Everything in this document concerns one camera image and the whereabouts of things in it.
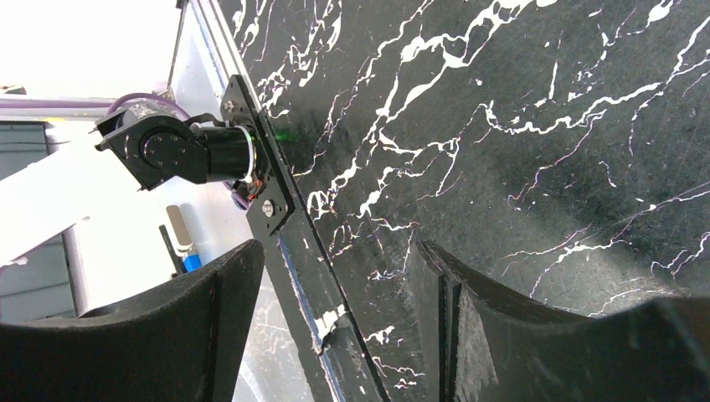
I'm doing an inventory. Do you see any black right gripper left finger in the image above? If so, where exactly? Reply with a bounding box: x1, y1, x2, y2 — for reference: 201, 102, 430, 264
1, 240, 264, 401

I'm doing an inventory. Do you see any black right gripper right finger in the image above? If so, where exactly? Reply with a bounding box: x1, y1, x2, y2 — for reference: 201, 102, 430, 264
417, 241, 709, 401

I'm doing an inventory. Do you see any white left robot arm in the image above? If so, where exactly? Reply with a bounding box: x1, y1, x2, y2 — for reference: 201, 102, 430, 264
1, 110, 261, 266

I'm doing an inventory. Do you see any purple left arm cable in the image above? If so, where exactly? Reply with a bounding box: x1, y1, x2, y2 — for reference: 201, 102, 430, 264
0, 91, 250, 212

